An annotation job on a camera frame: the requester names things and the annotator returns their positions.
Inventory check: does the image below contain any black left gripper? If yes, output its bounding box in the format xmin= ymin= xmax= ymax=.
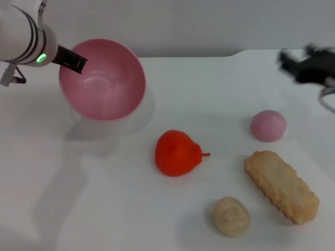
xmin=50 ymin=44 xmax=88 ymax=75

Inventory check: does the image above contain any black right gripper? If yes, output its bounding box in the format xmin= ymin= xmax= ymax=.
xmin=278 ymin=43 xmax=335 ymax=86

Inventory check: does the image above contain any pink plastic bowl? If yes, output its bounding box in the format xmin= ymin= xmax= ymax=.
xmin=58 ymin=38 xmax=147 ymax=122

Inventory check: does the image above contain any orange toy pear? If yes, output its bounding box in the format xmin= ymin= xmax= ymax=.
xmin=154 ymin=129 xmax=211 ymax=178

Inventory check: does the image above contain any pink round bun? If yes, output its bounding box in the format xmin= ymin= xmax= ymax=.
xmin=250 ymin=109 xmax=287 ymax=143

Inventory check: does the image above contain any golden fried cutlet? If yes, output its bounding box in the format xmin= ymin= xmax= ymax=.
xmin=244 ymin=150 xmax=320 ymax=225

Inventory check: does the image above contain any beige swirl bun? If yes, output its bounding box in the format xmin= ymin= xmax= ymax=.
xmin=211 ymin=196 xmax=251 ymax=238

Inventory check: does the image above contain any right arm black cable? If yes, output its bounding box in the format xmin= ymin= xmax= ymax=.
xmin=317 ymin=87 xmax=335 ymax=113

